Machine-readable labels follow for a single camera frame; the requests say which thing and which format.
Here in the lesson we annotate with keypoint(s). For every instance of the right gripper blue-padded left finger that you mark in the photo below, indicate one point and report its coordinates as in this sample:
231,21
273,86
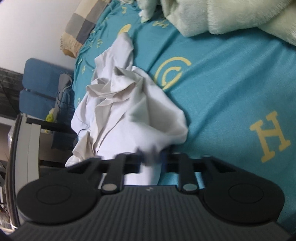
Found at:
120,166

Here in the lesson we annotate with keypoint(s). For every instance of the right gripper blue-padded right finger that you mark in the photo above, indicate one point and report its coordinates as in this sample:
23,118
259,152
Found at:
185,167

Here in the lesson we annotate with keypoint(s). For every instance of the white polo shirt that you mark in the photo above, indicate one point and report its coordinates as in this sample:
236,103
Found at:
124,111

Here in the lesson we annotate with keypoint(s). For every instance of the yellow green plush toy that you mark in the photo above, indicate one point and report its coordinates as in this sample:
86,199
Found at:
52,116

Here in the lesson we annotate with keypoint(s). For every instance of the grey cloth on chair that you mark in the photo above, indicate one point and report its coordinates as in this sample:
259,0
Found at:
65,81

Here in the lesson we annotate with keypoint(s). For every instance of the white desk with black legs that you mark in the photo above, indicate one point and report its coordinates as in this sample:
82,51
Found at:
23,165

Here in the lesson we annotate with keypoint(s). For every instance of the teal patterned bed sheet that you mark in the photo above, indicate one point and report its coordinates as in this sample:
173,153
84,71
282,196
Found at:
237,90

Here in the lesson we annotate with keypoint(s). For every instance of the blue covered chair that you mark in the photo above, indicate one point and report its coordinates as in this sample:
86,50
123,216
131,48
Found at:
43,77
39,106

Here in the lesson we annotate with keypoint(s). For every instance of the dark window grille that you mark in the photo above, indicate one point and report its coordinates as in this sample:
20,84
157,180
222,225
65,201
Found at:
11,86

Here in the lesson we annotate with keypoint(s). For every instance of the plaid checkered pillow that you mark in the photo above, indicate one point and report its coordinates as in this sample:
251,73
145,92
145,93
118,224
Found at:
80,25

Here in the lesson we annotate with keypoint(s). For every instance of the green cartoon fleece blanket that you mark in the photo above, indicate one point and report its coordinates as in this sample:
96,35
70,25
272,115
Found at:
218,17

